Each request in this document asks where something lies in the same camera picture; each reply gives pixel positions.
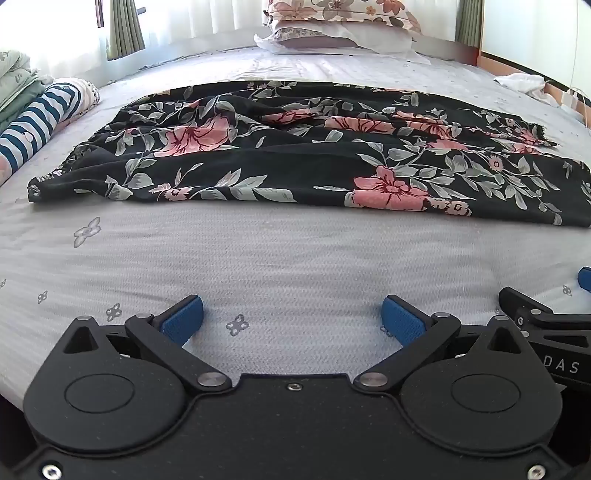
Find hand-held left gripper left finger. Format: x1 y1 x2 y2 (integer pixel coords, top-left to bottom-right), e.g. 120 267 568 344
62 294 233 394

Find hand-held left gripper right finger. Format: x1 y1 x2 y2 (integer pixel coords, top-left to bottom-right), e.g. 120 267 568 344
353 294 529 394

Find black floral pants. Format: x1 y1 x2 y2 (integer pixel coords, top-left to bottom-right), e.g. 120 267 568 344
27 80 591 230

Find bed with grey sheet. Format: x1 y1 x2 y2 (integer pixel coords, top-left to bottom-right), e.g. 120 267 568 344
0 45 591 409

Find white charger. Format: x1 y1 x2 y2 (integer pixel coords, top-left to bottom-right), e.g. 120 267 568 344
560 88 588 110

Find white crumpled cloth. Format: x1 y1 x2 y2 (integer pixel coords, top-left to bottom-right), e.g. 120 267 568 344
494 72 551 99

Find blue white striped bolster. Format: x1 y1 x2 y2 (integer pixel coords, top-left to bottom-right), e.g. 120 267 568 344
0 78 101 185

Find green curtain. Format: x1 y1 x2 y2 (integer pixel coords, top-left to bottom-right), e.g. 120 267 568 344
106 0 147 62
455 0 484 49

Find white pillow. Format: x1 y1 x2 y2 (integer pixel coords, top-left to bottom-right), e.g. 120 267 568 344
254 19 433 66

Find green folded blanket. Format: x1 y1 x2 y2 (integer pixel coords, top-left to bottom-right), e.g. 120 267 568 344
0 49 48 134

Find white sheer curtain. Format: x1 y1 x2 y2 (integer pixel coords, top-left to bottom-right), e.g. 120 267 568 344
0 0 278 86

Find floral pillow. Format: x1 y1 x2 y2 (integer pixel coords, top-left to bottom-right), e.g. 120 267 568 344
263 0 423 34

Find wooden bed frame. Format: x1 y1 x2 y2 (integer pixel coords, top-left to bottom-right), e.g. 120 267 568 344
477 50 591 127

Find white charger cable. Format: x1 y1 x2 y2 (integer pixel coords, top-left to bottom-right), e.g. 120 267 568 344
569 0 591 125

